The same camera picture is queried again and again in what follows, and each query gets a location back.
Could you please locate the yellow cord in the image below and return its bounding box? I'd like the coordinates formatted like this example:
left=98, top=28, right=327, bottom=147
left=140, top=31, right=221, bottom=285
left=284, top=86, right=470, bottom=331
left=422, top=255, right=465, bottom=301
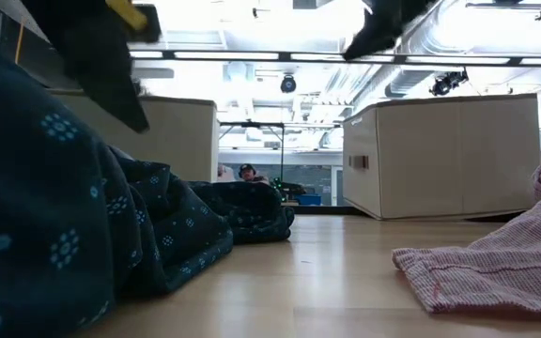
left=14, top=18, right=26, bottom=65

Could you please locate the pink checked garment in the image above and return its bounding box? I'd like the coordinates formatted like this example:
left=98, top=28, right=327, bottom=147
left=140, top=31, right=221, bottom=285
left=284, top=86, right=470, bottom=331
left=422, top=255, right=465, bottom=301
left=391, top=157, right=541, bottom=323

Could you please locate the overhead light bar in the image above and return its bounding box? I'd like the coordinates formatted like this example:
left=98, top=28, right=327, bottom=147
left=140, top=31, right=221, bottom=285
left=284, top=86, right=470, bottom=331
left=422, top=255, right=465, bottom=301
left=129, top=48, right=541, bottom=67

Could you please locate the silver ventilation duct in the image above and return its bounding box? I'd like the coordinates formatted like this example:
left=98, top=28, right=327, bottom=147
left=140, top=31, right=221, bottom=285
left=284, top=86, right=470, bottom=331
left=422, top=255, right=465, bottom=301
left=352, top=27, right=441, bottom=100

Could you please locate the black overhead camera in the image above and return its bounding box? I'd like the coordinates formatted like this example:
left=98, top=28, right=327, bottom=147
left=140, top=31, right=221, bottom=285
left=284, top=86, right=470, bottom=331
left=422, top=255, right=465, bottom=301
left=279, top=73, right=298, bottom=94

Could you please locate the black table frame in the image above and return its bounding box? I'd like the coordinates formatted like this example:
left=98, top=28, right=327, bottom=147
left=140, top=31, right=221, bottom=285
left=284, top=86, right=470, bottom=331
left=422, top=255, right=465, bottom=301
left=218, top=120, right=286, bottom=182

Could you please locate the dark blue patterned garment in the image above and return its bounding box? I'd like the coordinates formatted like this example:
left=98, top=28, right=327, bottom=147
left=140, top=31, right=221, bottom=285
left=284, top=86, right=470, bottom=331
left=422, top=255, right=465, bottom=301
left=0, top=49, right=296, bottom=338

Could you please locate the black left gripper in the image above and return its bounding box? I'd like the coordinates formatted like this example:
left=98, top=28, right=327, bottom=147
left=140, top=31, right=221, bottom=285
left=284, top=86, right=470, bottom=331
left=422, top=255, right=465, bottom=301
left=21, top=0, right=162, bottom=135

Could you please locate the yellow label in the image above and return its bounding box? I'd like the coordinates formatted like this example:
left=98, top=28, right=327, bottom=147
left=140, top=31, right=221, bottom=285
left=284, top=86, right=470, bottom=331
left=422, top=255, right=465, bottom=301
left=104, top=0, right=148, bottom=32

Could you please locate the person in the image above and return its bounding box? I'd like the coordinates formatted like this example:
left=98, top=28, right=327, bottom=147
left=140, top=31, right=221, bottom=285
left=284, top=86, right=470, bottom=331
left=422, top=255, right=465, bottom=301
left=237, top=162, right=271, bottom=185

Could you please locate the black ceiling spotlight fixture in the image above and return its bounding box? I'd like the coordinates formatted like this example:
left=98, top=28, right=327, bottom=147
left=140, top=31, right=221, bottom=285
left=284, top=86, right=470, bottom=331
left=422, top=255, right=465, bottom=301
left=428, top=68, right=470, bottom=98

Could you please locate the blue tub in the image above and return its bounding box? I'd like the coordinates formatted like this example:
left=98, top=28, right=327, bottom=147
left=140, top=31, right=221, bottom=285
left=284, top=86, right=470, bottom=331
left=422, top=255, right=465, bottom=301
left=296, top=192, right=323, bottom=207

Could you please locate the beige fabric bin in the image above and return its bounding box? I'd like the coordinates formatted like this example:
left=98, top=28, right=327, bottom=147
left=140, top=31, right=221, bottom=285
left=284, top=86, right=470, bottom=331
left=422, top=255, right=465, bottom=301
left=342, top=92, right=541, bottom=221
left=47, top=91, right=220, bottom=184

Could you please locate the black ceiling rail fixture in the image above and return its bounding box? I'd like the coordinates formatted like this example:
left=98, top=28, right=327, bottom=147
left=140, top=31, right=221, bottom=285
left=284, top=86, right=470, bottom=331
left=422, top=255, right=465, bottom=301
left=465, top=0, right=541, bottom=23

